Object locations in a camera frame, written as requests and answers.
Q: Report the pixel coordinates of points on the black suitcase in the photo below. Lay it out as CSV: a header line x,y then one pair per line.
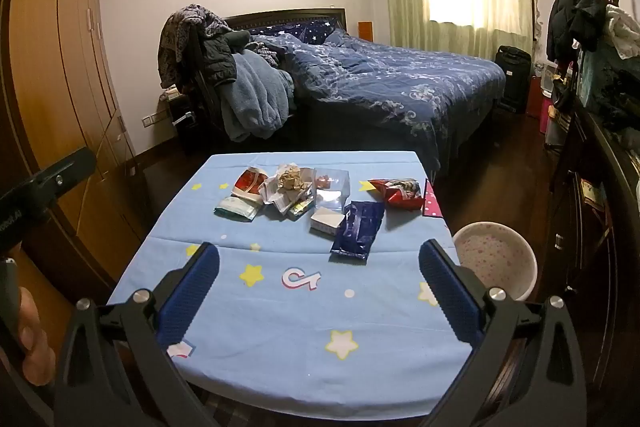
x,y
512,77

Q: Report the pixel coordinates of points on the dark wooden headboard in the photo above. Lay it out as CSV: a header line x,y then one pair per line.
x,y
280,18

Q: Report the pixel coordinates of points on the clear plastic bag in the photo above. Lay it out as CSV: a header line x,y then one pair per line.
x,y
334,198

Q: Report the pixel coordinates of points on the small white box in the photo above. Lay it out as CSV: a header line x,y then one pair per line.
x,y
326,222

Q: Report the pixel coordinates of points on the dark nightstand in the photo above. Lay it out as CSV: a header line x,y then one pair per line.
x,y
182,134

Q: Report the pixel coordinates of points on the dark bed frame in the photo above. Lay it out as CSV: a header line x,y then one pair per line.
x,y
350,129

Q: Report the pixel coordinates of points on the teal fabric bag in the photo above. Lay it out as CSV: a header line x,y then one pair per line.
x,y
592,77

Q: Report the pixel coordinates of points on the grey-blue fleece blanket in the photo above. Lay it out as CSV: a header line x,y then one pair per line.
x,y
255,102

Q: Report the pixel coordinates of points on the dark wooden cabinet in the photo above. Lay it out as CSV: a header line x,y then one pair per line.
x,y
600,232

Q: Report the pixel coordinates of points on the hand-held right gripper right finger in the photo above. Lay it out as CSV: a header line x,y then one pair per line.
x,y
450,294

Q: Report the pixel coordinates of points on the dark padded jacket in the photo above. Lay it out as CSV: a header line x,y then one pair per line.
x,y
217,57

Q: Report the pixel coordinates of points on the red snack packet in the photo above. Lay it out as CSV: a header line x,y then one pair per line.
x,y
397,193

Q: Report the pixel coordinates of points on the grey knit garment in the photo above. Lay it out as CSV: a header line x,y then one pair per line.
x,y
265,53

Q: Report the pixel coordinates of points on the blue star print tablecloth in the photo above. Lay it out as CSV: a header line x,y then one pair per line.
x,y
300,332

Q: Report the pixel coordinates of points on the wall socket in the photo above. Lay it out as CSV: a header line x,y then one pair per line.
x,y
152,120

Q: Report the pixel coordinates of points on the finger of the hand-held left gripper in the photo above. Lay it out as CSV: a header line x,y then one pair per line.
x,y
65,172

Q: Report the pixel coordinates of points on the red box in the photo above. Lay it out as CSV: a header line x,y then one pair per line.
x,y
534,99

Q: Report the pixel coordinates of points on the colourful snack wrapper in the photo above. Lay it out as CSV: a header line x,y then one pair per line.
x,y
300,208

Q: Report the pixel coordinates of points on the long black coat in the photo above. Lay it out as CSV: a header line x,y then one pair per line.
x,y
562,17

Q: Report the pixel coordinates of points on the bed with blue duvet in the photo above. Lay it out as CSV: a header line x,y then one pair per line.
x,y
390,77

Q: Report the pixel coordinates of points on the red and white paper cup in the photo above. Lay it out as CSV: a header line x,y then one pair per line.
x,y
247,184

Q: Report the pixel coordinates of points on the pink bin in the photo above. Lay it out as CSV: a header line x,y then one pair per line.
x,y
543,121

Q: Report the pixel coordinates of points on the blue star print pillow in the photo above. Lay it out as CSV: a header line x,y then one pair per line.
x,y
310,31

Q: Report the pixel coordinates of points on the orange wooden board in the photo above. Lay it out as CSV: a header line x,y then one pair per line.
x,y
365,31

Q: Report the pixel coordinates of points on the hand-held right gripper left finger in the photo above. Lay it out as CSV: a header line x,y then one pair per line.
x,y
192,294

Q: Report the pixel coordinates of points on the short black coat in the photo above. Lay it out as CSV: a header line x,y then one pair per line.
x,y
590,19

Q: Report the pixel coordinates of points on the white pink-dotted basin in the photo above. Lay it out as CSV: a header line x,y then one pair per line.
x,y
492,257

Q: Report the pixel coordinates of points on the white paper wrapper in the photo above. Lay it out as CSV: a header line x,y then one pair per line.
x,y
271,198

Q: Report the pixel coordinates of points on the person's left hand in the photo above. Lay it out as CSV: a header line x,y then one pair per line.
x,y
35,347

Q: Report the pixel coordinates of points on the brown wooden wardrobe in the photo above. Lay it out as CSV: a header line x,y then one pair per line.
x,y
60,57

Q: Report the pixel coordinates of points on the dark blue snack packet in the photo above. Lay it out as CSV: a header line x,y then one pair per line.
x,y
357,232

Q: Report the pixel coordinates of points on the teal and white tissue packet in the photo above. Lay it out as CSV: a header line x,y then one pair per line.
x,y
235,208

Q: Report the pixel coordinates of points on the white garment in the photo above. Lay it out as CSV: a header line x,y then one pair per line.
x,y
622,29

